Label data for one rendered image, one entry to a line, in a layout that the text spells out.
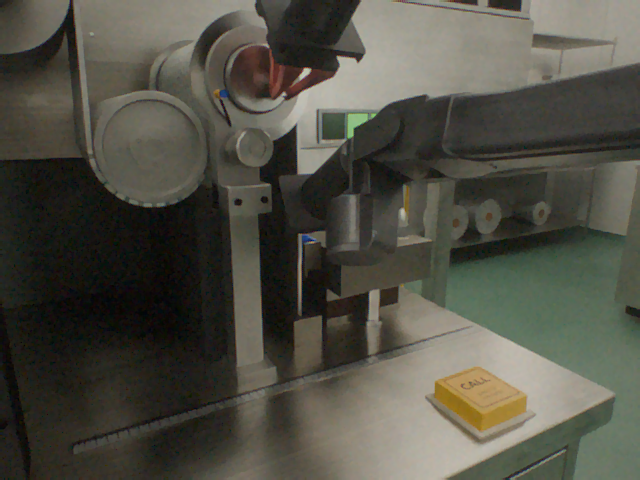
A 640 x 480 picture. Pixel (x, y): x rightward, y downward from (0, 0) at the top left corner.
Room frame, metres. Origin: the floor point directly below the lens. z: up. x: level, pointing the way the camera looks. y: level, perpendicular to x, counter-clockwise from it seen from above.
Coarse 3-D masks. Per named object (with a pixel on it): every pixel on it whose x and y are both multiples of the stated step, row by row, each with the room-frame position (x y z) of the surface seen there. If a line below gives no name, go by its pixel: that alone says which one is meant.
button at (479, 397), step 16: (480, 368) 0.49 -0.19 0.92; (448, 384) 0.45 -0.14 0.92; (464, 384) 0.45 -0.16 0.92; (480, 384) 0.45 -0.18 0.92; (496, 384) 0.45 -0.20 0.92; (448, 400) 0.44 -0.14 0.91; (464, 400) 0.42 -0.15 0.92; (480, 400) 0.42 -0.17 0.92; (496, 400) 0.42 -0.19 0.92; (512, 400) 0.42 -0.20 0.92; (464, 416) 0.42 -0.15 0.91; (480, 416) 0.40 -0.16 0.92; (496, 416) 0.41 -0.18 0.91; (512, 416) 0.42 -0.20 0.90
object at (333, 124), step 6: (324, 114) 0.99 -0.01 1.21; (330, 114) 1.00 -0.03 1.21; (336, 114) 1.00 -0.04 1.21; (342, 114) 1.01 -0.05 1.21; (324, 120) 0.99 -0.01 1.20; (330, 120) 1.00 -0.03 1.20; (336, 120) 1.00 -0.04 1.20; (342, 120) 1.01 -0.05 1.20; (324, 126) 0.99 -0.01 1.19; (330, 126) 1.00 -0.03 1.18; (336, 126) 1.00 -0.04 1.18; (342, 126) 1.01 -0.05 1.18; (324, 132) 0.99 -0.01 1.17; (330, 132) 1.00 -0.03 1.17; (336, 132) 1.00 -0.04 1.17; (342, 132) 1.01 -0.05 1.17; (324, 138) 0.99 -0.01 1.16; (330, 138) 1.00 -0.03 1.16; (336, 138) 1.00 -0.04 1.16
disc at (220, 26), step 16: (224, 16) 0.56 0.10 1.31; (240, 16) 0.57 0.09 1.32; (256, 16) 0.58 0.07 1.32; (208, 32) 0.55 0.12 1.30; (224, 32) 0.56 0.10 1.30; (208, 48) 0.55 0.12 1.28; (192, 64) 0.54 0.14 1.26; (192, 80) 0.54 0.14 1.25; (208, 96) 0.55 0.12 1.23; (304, 96) 0.61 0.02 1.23; (208, 112) 0.55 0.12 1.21; (272, 128) 0.59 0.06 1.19; (288, 128) 0.60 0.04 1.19
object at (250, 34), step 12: (228, 36) 0.55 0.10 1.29; (240, 36) 0.56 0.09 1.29; (252, 36) 0.57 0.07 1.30; (264, 36) 0.57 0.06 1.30; (216, 48) 0.55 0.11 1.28; (228, 48) 0.55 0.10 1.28; (216, 60) 0.55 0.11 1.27; (216, 72) 0.55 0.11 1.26; (216, 84) 0.55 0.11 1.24; (228, 96) 0.55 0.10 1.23; (216, 108) 0.55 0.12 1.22; (228, 108) 0.55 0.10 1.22; (276, 108) 0.58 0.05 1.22; (288, 108) 0.59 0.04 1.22; (264, 120) 0.57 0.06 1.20; (276, 120) 0.58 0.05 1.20
